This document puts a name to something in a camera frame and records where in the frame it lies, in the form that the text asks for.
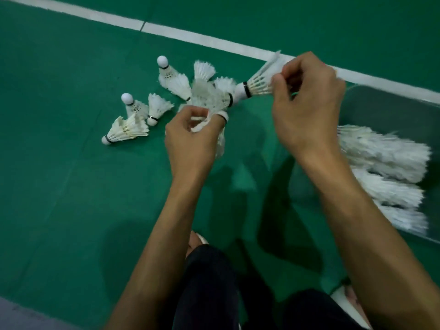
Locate person's black shorts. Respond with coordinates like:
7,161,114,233
161,244,366,330

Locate pile of loose white shuttlecocks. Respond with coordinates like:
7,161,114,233
101,55,238,146

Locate person's right hand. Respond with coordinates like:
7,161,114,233
271,51,346,159

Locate person's white shoe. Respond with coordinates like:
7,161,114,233
330,283,372,330

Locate person's left hand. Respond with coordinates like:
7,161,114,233
164,106,229,182

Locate person's left knee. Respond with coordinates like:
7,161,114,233
186,231,209,259

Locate person's left forearm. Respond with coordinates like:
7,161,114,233
105,175,211,330

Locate person's right forearm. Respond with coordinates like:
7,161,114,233
298,146,440,330

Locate clear plastic storage box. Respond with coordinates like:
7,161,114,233
288,84,440,245

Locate nested white shuttlecock stack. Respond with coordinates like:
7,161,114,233
373,200,430,236
351,168,425,210
338,125,432,184

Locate white feather shuttlecock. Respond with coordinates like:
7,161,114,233
190,111,230,159
235,50,293,101

